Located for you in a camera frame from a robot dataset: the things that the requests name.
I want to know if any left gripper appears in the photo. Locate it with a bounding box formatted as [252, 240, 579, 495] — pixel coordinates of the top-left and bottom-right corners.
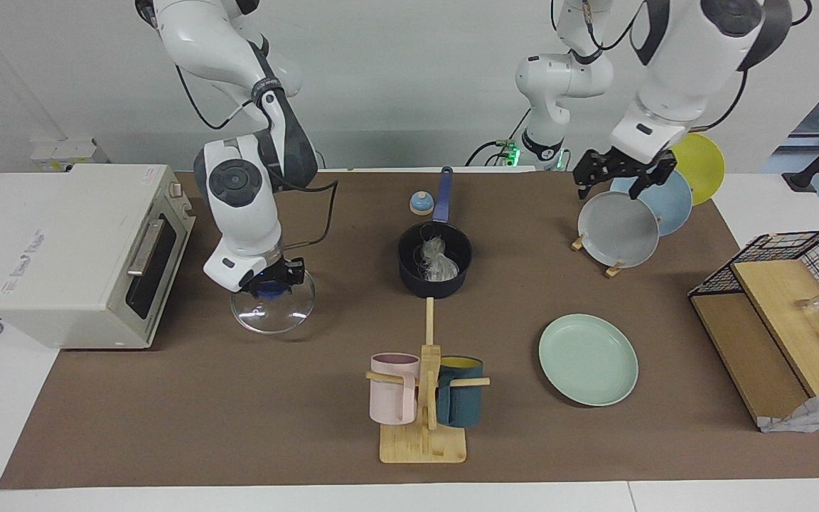
[572, 145, 680, 201]

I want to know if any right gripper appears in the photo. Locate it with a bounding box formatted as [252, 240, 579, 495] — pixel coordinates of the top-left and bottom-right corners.
[242, 257, 307, 299]

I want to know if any glass lid with blue knob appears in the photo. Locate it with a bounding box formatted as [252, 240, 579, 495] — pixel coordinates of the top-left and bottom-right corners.
[230, 267, 316, 336]

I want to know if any grey plate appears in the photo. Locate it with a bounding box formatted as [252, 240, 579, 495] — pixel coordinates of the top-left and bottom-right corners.
[577, 190, 660, 270]

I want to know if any light blue plate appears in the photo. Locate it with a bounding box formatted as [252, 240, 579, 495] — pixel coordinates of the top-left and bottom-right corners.
[609, 169, 694, 238]

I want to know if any yellow plate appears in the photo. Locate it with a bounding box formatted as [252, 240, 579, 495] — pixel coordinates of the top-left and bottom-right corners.
[668, 132, 727, 208]

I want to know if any wooden plate rack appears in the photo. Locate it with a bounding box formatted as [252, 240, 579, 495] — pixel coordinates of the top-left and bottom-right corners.
[571, 234, 625, 279]

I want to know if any dark blue pot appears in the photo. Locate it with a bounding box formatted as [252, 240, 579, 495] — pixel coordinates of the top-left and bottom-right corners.
[397, 166, 473, 300]

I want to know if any clear vermicelli bundle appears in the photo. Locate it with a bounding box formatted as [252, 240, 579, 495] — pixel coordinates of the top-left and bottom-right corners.
[412, 237, 461, 280]

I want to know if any light green plate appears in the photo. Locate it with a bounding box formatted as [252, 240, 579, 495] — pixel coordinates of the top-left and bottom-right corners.
[538, 313, 640, 408]

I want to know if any pink mug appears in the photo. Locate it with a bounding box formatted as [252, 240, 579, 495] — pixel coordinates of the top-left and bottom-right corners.
[369, 352, 422, 427]

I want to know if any wooden shelf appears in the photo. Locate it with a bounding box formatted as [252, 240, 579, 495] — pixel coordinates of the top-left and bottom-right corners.
[690, 259, 819, 428]

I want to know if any white toaster oven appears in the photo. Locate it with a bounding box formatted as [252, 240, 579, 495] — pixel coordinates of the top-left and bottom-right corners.
[0, 164, 196, 350]

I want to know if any wooden mug stand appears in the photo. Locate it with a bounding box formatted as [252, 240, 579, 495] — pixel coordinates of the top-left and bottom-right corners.
[365, 297, 491, 465]

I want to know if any dark teal mug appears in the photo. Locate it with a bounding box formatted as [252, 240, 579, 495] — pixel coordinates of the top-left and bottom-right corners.
[436, 355, 486, 430]

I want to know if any grey white bag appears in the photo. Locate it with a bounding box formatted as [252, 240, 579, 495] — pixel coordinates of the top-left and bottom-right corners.
[757, 385, 819, 434]

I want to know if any black cable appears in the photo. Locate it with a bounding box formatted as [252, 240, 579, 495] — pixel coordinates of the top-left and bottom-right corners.
[550, 0, 649, 53]
[466, 107, 532, 169]
[174, 63, 340, 250]
[694, 67, 749, 134]

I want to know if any black wire basket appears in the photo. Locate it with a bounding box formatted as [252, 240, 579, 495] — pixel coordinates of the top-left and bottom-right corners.
[687, 229, 819, 336]

